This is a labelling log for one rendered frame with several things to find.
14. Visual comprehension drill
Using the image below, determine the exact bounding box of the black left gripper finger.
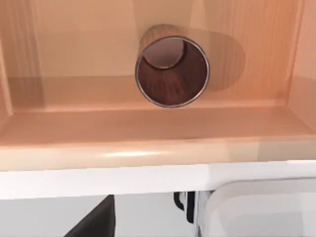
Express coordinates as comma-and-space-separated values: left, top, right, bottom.
63, 194, 116, 237

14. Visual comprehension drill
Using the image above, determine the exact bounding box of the open wooden shelf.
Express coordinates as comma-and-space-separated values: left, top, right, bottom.
0, 0, 316, 173

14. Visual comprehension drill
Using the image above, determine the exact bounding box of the pale grey rounded box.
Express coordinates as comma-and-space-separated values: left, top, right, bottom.
197, 178, 316, 237

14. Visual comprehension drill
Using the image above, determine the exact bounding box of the wooden cup with metal rim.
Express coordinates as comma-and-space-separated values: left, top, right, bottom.
134, 24, 211, 108

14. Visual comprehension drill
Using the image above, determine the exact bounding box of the black curved bracket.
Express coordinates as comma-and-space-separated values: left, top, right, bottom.
173, 191, 196, 224

